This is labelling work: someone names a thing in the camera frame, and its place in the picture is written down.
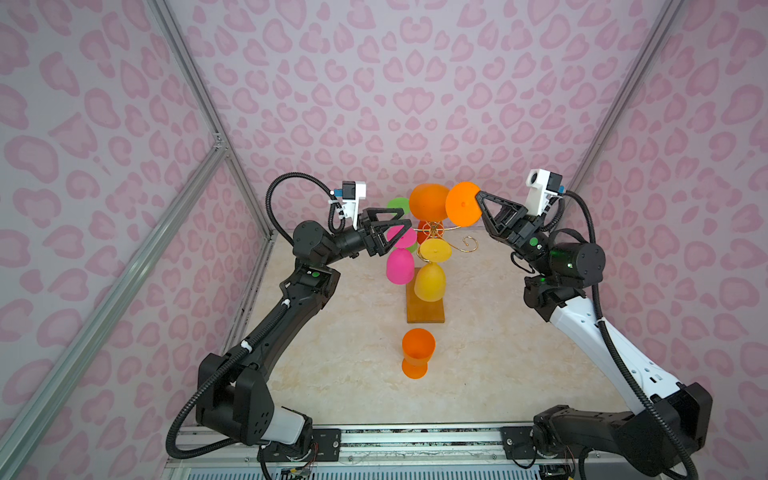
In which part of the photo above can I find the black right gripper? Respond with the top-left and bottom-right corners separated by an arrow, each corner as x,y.
477,200 -> 561,280

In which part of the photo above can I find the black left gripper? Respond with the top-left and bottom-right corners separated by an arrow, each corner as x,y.
321,210 -> 409,272

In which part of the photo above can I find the orange front wine glass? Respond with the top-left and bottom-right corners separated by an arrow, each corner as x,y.
409,182 -> 482,227

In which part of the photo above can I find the orange wine glass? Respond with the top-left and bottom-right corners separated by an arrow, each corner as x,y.
409,182 -> 482,227
401,328 -> 436,379

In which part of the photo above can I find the yellow wine glass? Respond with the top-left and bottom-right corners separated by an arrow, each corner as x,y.
414,238 -> 452,302

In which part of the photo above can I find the orange back wine glass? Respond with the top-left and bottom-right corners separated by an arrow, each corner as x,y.
401,328 -> 436,379

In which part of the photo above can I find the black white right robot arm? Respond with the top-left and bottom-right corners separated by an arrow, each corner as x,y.
475,191 -> 713,479

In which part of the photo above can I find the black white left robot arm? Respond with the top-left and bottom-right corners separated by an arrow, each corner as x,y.
165,208 -> 411,460

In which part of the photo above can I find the green wine glass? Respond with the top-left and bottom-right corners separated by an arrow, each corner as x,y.
386,197 -> 417,253

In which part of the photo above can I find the pink wine glass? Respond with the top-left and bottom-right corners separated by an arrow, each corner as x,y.
386,227 -> 417,285

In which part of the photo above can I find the red wine glass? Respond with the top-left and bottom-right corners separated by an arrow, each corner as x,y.
417,220 -> 445,244

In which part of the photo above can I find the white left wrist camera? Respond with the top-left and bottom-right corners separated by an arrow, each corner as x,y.
328,180 -> 367,229

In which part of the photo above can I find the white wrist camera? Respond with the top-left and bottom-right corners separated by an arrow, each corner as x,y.
524,169 -> 565,216
328,180 -> 367,229

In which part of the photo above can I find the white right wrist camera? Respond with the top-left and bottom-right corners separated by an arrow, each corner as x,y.
524,169 -> 565,216

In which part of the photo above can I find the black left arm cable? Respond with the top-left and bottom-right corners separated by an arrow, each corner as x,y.
165,172 -> 346,460

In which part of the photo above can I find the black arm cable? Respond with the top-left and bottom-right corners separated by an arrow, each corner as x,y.
554,189 -> 700,480
165,172 -> 346,460

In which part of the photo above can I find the gold wire wine glass rack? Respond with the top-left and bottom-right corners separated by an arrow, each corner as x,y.
406,226 -> 479,324

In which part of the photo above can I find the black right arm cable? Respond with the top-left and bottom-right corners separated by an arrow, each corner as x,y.
554,189 -> 700,480

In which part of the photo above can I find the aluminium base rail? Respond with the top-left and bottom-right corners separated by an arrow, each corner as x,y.
158,419 -> 691,480

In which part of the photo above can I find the aluminium frame right post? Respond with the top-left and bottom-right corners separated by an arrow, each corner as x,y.
566,0 -> 688,193

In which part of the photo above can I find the aluminium frame post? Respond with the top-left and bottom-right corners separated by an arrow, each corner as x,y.
566,0 -> 688,193
146,0 -> 273,240

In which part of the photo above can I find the aluminium frame left post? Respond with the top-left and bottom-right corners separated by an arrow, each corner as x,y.
146,0 -> 273,240

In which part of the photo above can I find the aluminium frame left strut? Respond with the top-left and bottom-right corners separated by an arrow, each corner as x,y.
1,146 -> 228,479

